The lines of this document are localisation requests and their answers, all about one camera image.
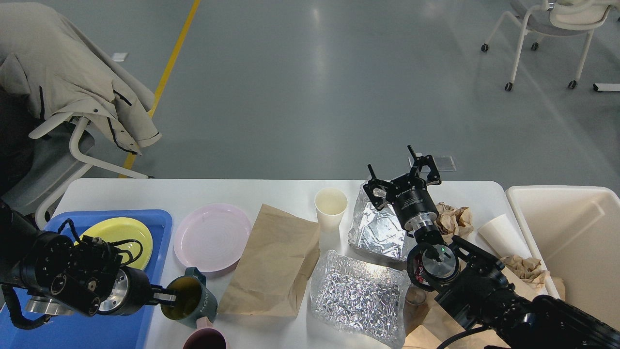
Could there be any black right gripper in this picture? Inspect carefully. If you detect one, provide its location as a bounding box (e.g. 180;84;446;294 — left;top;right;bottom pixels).
363;145;442;231

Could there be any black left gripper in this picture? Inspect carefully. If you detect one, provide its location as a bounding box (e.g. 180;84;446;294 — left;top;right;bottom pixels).
99;267;177;316

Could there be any dark green mug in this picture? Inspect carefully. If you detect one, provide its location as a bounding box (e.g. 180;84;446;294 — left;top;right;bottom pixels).
161;267;218;328

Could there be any pink mug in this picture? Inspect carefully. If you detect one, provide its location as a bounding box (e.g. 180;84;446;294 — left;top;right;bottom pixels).
183;317;230;349

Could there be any pink plate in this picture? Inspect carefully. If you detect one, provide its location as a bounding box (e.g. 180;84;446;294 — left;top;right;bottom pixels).
173;203;252;272

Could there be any white paper cup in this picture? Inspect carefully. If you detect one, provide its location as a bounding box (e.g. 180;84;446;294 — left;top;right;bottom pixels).
478;214;532;258
314;188;348;231

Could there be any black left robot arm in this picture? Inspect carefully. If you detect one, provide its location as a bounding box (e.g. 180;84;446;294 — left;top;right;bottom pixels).
0;203;180;331

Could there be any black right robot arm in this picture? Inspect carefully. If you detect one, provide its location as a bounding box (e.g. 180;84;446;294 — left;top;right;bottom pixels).
363;147;620;349

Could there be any blue plastic tray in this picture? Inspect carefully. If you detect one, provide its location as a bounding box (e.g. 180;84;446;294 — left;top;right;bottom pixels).
0;209;172;349

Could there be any aluminium foil tray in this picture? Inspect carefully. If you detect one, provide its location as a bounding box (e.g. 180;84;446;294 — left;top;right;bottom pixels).
348;185;417;262

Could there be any yellow plate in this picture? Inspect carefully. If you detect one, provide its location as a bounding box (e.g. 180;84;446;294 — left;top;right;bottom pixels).
82;217;154;271

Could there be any crumpled brown paper ball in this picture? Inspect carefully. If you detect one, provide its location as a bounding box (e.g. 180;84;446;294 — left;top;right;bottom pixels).
434;202;475;244

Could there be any red foil wrapped glass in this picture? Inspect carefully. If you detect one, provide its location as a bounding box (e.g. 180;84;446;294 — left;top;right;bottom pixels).
406;246;435;293

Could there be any crumpled foil tray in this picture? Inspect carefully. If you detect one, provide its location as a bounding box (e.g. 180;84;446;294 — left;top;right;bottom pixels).
310;250;411;349

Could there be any brown paper bag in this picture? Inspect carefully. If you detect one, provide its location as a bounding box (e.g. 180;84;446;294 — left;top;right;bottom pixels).
218;204;321;317

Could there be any large brown paper sheet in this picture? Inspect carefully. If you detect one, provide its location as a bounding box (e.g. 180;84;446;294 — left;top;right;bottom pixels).
405;267;566;349

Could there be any small crumpled brown paper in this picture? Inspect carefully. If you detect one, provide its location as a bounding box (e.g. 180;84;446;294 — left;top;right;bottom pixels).
500;255;550;289

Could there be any white office chair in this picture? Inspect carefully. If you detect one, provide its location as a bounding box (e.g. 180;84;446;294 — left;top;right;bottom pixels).
2;112;148;228

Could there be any cream plastic bin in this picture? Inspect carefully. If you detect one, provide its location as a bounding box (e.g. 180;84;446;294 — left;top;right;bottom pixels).
506;185;620;329

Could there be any white chair with castors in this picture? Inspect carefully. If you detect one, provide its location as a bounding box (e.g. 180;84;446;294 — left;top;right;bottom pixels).
480;0;619;92

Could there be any person in dark clothes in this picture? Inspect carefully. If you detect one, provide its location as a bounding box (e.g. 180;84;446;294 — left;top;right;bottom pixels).
0;88;35;195

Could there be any white table leg base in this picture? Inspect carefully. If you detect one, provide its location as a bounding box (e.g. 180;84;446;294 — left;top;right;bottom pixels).
592;82;620;93

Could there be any beige jacket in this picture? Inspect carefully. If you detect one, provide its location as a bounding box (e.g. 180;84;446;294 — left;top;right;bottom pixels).
0;2;161;155

